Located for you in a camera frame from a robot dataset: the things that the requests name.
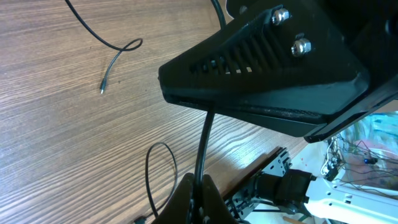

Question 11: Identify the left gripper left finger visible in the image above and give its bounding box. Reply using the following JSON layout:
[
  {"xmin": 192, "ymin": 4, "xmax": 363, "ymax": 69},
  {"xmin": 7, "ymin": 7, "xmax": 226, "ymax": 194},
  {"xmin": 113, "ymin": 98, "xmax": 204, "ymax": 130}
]
[{"xmin": 152, "ymin": 173, "xmax": 194, "ymax": 224}]

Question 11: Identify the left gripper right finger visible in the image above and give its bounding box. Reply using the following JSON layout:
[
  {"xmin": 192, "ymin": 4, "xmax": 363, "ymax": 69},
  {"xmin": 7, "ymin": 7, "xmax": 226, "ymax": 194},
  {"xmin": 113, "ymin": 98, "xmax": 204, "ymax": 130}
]
[{"xmin": 201, "ymin": 174, "xmax": 238, "ymax": 224}]

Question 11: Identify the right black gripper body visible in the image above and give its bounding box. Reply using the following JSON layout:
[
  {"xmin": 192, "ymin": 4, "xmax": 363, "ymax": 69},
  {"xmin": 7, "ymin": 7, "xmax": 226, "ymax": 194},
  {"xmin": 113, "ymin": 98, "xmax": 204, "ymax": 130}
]
[{"xmin": 226, "ymin": 1, "xmax": 397, "ymax": 142}]

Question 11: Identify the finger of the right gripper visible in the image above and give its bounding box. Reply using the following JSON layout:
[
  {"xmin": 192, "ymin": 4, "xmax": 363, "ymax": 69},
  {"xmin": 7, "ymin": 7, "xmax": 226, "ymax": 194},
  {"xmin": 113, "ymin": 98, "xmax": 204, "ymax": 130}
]
[{"xmin": 159, "ymin": 4, "xmax": 370, "ymax": 137}]

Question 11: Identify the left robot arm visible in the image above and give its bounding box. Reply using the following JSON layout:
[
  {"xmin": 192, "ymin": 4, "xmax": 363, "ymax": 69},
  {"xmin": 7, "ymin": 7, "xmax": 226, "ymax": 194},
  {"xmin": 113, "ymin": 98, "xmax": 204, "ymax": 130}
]
[{"xmin": 154, "ymin": 170, "xmax": 315, "ymax": 224}]

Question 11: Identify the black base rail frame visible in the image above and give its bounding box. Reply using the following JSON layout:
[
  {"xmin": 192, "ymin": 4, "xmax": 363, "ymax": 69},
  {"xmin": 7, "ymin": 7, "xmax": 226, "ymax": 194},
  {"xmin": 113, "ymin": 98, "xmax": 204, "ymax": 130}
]
[{"xmin": 223, "ymin": 147, "xmax": 291, "ymax": 223}]

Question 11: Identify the right camera black cable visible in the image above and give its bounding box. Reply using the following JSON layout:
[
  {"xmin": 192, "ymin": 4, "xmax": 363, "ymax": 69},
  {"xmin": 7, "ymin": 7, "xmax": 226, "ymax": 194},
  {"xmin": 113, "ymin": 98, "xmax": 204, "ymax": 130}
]
[{"xmin": 210, "ymin": 0, "xmax": 228, "ymax": 31}]

